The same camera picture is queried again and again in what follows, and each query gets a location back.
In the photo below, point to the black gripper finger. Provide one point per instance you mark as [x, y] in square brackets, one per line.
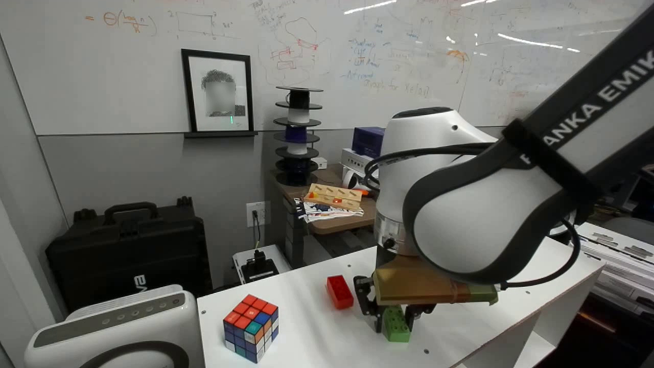
[377, 321]
[411, 314]

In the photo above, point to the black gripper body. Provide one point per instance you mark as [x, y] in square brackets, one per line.
[396, 280]

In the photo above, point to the green toy brick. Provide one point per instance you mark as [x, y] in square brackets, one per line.
[394, 326]

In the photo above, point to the red toy brick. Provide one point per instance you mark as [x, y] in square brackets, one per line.
[340, 292]

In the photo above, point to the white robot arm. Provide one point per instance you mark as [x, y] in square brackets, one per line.
[457, 202]

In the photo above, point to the white shelf table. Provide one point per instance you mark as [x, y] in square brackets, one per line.
[522, 328]

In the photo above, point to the wooden desk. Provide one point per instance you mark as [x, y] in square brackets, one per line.
[320, 239]

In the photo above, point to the wooden puzzle board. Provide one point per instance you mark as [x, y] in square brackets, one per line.
[333, 197]

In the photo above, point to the white device on floor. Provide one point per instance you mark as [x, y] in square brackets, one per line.
[262, 262]

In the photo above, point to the Rubik's cube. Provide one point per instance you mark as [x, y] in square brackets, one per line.
[249, 328]

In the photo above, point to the white box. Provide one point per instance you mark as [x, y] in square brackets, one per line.
[354, 169]

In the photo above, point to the stack of filament spools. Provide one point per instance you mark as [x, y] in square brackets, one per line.
[296, 156]

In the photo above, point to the purple box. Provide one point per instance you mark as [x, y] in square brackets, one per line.
[368, 139]

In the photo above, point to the white air purifier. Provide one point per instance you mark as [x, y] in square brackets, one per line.
[148, 329]

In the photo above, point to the black hard case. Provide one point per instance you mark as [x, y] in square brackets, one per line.
[128, 247]

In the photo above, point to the framed picture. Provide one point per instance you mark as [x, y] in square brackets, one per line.
[217, 93]

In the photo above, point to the wrist camera mount plate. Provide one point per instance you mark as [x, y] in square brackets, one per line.
[448, 288]

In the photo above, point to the wall power outlet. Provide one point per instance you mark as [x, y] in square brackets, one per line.
[255, 214]

